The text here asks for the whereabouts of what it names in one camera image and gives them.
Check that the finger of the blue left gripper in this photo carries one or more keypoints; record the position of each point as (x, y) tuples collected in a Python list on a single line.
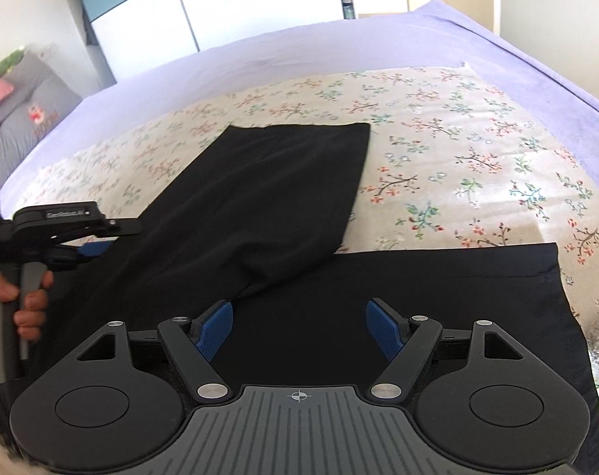
[(94, 249)]

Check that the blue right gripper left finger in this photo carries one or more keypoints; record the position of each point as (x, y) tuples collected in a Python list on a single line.
[(210, 330)]

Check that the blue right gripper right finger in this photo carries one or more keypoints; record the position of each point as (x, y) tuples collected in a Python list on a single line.
[(387, 327)]

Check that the black pants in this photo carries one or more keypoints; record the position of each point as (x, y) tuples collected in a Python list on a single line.
[(259, 218)]

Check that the person's left hand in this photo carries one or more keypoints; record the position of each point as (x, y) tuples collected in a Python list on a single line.
[(30, 319)]

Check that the grey Pooh headboard cushion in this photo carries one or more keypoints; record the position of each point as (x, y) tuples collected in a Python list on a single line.
[(39, 102)]

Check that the floral bed mat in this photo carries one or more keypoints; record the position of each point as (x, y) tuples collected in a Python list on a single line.
[(452, 162)]

